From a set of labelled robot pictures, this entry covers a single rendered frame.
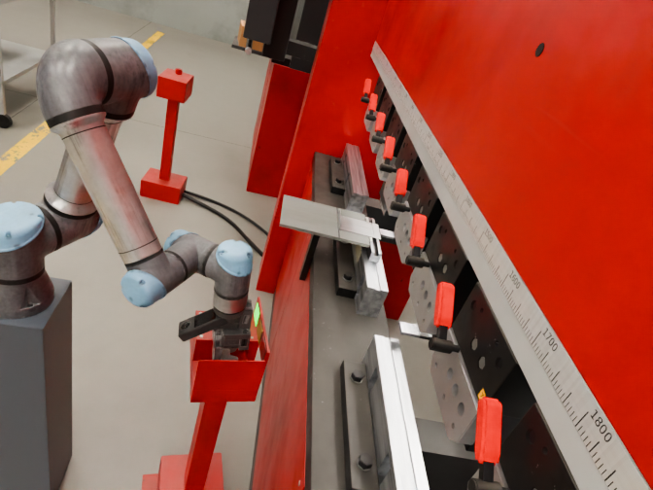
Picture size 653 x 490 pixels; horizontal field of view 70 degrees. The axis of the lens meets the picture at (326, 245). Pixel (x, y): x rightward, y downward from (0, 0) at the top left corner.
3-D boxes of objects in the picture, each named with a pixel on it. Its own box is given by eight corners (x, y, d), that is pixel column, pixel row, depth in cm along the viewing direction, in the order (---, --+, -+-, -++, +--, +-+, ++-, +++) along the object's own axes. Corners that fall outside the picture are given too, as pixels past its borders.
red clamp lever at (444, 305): (439, 279, 65) (432, 349, 62) (465, 285, 66) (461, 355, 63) (433, 281, 67) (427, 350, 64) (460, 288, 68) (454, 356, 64)
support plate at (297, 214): (283, 196, 144) (284, 193, 144) (363, 217, 149) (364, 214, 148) (279, 226, 129) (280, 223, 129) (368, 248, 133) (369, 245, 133)
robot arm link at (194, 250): (151, 240, 95) (195, 261, 92) (185, 221, 104) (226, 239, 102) (149, 272, 99) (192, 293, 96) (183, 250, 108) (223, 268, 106)
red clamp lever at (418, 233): (414, 210, 82) (408, 262, 79) (435, 216, 83) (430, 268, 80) (410, 214, 84) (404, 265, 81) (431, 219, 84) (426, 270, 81)
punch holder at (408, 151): (382, 191, 123) (405, 131, 114) (412, 198, 124) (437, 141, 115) (390, 219, 110) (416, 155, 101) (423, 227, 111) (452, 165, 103)
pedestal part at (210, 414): (184, 473, 153) (209, 362, 126) (202, 472, 155) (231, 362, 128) (184, 491, 149) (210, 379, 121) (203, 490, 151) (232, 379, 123)
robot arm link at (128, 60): (14, 230, 111) (65, 22, 81) (66, 209, 123) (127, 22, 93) (51, 263, 110) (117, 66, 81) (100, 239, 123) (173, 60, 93)
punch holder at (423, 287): (406, 283, 89) (441, 210, 80) (447, 293, 90) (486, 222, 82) (421, 339, 76) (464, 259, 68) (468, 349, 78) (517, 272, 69)
